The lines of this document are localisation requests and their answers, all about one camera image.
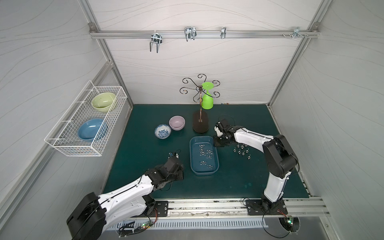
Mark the white wire wall basket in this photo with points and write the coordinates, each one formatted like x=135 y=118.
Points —
x=64 y=136

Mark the metal double hook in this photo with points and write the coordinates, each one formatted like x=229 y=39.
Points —
x=190 y=33
x=156 y=40

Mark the blue floral ceramic bowl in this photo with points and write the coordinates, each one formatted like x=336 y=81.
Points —
x=162 y=131

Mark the light green bowl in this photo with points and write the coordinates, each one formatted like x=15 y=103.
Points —
x=104 y=102

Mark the pink ceramic bowl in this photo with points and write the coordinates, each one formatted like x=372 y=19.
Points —
x=177 y=123

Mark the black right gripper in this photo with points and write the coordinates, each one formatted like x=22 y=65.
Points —
x=221 y=138

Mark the white slotted cable duct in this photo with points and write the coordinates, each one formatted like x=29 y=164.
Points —
x=217 y=224

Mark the aluminium top rail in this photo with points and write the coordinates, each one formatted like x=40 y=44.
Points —
x=201 y=34

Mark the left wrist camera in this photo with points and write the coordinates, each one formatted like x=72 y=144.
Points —
x=173 y=165

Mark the metal hook bracket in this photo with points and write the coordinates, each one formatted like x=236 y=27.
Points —
x=296 y=34

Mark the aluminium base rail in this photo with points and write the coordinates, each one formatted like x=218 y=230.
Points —
x=213 y=208

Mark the green plastic goblet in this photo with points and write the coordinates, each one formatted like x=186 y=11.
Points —
x=207 y=98

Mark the copper cup tree stand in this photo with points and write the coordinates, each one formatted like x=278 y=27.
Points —
x=200 y=117

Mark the blue plastic storage box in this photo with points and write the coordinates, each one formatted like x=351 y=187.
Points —
x=204 y=159

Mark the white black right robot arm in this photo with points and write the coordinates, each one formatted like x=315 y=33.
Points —
x=279 y=155

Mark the metal single hook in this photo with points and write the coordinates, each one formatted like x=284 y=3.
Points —
x=223 y=32

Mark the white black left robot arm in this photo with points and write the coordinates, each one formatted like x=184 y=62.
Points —
x=95 y=214

